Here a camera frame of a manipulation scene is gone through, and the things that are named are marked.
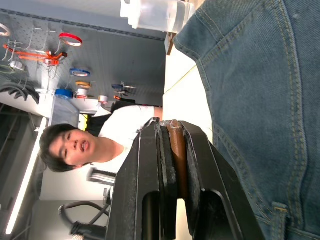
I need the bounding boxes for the black coiled hoses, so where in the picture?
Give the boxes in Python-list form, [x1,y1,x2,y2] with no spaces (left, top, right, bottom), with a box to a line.
[0,83,41,105]

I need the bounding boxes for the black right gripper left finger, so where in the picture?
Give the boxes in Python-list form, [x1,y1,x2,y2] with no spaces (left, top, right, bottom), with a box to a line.
[105,117,179,240]

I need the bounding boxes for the red tape roll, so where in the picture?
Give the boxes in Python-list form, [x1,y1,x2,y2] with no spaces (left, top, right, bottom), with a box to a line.
[58,32,84,48]

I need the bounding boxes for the white light strip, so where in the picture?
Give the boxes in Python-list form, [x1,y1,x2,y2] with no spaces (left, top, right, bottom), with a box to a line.
[5,116,49,236]

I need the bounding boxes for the grey pegboard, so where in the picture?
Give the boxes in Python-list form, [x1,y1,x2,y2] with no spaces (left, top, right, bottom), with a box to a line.
[0,8,167,109]

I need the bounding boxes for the brown braided belt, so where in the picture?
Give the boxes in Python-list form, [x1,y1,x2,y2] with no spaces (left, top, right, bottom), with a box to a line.
[165,119,190,200]

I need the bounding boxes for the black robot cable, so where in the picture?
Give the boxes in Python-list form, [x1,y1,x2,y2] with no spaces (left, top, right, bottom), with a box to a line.
[57,200,111,237]

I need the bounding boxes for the clear plastic container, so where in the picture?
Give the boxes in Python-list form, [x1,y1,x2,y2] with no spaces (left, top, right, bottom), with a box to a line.
[119,0,196,34]

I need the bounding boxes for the blue tape roll with white core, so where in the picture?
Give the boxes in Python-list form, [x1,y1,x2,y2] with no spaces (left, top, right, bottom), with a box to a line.
[69,67,92,78]

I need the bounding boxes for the blue-handled hand tool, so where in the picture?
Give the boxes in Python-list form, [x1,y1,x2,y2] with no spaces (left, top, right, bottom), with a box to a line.
[111,81,137,96]

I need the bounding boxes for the solid blue tape roll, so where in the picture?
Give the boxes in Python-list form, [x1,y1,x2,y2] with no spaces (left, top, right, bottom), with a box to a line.
[54,88,74,100]

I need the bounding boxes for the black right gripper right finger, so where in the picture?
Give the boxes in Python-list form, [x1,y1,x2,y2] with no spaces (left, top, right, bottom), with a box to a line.
[179,121,266,240]

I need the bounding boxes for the person in white t-shirt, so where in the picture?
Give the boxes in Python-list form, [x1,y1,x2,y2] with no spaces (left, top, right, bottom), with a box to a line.
[38,104,164,174]

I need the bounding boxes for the orange bar clamp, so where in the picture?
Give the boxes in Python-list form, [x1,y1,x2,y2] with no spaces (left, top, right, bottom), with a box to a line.
[2,44,69,67]

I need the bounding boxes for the blue denim shorts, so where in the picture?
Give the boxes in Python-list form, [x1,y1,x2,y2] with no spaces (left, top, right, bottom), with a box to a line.
[172,0,320,240]

